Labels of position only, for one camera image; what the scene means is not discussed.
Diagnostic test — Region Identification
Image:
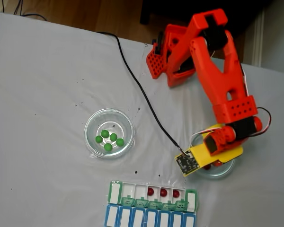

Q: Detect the white red servo wire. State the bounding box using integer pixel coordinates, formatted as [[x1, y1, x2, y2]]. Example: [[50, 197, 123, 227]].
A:
[[238, 62, 273, 140]]

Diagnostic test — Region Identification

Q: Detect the blue weekly pill organiser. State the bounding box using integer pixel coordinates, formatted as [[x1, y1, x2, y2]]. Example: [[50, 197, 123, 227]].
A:
[[105, 204, 196, 227]]

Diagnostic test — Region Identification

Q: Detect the black floor cable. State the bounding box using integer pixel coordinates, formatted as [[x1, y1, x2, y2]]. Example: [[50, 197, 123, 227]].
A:
[[1, 0, 48, 22]]

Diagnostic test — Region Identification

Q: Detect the glass bowl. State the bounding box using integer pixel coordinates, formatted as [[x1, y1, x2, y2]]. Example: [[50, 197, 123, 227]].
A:
[[188, 131, 236, 180], [84, 108, 136, 159]]

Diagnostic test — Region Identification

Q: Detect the white gripper motor wire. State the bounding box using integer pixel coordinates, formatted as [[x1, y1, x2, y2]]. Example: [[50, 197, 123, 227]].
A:
[[190, 127, 222, 149]]

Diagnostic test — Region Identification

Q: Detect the green weekly pill organiser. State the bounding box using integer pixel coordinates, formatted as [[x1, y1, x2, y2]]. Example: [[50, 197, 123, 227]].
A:
[[108, 180, 199, 213]]

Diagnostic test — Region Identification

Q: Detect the black camera cable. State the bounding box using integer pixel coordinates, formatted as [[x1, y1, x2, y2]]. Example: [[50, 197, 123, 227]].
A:
[[97, 31, 189, 157]]

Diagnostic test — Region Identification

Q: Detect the black furniture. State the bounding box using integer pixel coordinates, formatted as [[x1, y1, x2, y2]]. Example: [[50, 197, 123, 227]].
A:
[[139, 0, 275, 44]]

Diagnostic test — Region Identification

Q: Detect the camera board on yellow mount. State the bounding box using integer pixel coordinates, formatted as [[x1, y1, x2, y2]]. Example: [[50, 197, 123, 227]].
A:
[[175, 144, 213, 177]]

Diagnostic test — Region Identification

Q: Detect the white table cloth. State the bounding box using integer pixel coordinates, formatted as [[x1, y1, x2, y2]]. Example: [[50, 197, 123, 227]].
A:
[[0, 11, 284, 227]]

